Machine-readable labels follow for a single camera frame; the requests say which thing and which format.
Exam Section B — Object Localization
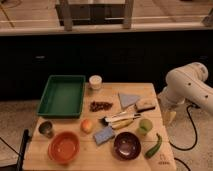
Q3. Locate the dark purple bowl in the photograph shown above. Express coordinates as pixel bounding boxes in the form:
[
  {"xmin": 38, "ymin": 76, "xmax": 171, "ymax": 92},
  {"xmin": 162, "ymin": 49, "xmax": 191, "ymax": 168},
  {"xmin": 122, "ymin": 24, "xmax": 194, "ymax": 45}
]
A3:
[{"xmin": 113, "ymin": 132, "xmax": 141, "ymax": 160}]

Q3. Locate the red bowl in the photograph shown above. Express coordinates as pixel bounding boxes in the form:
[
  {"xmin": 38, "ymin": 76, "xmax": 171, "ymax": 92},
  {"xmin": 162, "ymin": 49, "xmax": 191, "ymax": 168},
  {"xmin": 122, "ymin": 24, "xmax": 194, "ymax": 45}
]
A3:
[{"xmin": 48, "ymin": 131, "xmax": 80, "ymax": 165}]

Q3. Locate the dark purple grape bunch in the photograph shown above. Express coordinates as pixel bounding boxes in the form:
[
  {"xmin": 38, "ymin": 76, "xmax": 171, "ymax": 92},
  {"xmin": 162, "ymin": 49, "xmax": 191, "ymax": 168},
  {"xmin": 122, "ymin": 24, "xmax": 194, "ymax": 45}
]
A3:
[{"xmin": 90, "ymin": 101, "xmax": 113, "ymax": 112}]

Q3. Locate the blue sponge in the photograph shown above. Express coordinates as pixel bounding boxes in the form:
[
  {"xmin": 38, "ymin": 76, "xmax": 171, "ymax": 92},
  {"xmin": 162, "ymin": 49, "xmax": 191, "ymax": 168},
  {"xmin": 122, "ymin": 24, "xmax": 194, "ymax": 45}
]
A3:
[{"xmin": 93, "ymin": 126, "xmax": 115, "ymax": 145}]

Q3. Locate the orange peach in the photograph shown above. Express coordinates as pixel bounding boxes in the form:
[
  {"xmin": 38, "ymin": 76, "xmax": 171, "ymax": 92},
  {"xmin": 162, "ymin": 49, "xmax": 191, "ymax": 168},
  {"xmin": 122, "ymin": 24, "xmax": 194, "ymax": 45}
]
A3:
[{"xmin": 81, "ymin": 119, "xmax": 93, "ymax": 134}]

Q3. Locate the small metal cup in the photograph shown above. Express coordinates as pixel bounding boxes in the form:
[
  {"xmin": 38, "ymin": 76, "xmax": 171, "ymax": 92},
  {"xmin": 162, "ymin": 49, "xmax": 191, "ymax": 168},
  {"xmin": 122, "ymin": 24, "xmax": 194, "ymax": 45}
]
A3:
[{"xmin": 38, "ymin": 121, "xmax": 54, "ymax": 138}]

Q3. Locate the wooden shelf frame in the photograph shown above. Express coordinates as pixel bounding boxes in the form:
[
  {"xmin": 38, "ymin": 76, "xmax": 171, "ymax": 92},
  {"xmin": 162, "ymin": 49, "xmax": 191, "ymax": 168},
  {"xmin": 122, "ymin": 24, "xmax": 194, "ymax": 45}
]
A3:
[{"xmin": 55, "ymin": 0, "xmax": 134, "ymax": 32}]

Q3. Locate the yellow banana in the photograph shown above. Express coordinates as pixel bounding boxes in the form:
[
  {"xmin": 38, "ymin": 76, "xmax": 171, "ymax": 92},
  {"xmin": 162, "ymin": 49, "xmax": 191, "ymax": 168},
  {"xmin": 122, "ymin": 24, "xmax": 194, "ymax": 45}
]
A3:
[{"xmin": 111, "ymin": 119, "xmax": 133, "ymax": 130}]

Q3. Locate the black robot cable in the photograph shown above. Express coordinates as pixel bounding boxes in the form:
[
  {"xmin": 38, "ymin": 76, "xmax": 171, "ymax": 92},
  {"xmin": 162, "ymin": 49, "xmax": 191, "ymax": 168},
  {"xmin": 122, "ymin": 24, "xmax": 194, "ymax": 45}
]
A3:
[{"xmin": 169, "ymin": 103, "xmax": 199, "ymax": 171}]

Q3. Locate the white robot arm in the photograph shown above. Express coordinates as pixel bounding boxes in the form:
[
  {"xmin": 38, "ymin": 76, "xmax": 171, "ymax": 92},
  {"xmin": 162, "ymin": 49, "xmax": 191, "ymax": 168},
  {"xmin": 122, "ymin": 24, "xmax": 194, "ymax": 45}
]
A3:
[{"xmin": 158, "ymin": 62, "xmax": 213, "ymax": 125}]

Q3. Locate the black stand post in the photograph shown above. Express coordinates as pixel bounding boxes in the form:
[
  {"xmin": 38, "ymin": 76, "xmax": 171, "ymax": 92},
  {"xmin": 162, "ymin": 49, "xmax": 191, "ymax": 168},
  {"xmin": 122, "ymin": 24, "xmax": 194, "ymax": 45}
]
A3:
[{"xmin": 16, "ymin": 129, "xmax": 30, "ymax": 171}]

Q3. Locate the green cucumber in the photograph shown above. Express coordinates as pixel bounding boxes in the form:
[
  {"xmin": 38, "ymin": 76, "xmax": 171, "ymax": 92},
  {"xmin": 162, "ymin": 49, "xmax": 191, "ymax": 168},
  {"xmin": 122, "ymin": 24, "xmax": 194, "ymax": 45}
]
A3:
[{"xmin": 145, "ymin": 134, "xmax": 162, "ymax": 159}]

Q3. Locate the green plastic tray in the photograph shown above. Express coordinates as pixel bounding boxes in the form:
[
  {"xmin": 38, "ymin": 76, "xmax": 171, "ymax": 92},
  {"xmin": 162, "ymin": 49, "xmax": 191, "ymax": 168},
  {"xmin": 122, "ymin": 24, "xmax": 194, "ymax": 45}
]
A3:
[{"xmin": 37, "ymin": 75, "xmax": 85, "ymax": 118}]

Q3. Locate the light blue folded cloth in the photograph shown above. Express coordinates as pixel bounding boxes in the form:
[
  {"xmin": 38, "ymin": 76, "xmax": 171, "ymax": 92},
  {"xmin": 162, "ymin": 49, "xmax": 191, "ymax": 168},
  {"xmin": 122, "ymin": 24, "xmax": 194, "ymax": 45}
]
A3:
[{"xmin": 118, "ymin": 93, "xmax": 140, "ymax": 109}]

